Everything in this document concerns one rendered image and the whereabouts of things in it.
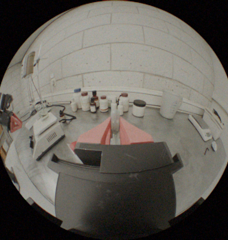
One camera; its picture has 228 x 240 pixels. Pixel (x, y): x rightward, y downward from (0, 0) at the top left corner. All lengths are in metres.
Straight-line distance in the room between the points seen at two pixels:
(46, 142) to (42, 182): 0.16
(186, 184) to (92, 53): 0.83
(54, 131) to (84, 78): 0.45
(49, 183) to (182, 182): 0.41
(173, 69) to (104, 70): 0.50
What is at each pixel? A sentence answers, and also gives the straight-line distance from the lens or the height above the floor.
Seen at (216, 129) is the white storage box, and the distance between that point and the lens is 0.77.
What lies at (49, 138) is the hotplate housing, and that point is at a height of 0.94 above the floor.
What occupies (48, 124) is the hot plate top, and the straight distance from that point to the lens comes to 0.32.
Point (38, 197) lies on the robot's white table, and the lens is 0.35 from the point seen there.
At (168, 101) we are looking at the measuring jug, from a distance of 0.45.
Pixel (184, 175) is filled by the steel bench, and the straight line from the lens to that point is 0.31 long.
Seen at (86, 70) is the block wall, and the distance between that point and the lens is 0.62.
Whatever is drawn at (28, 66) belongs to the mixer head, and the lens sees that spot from 0.76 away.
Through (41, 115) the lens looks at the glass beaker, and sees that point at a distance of 0.35.
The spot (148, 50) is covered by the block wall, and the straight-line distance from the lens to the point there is 0.60.
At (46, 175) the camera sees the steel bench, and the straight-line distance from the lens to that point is 0.31.
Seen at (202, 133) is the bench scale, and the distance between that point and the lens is 0.57.
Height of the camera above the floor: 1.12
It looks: 35 degrees down
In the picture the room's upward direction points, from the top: straight up
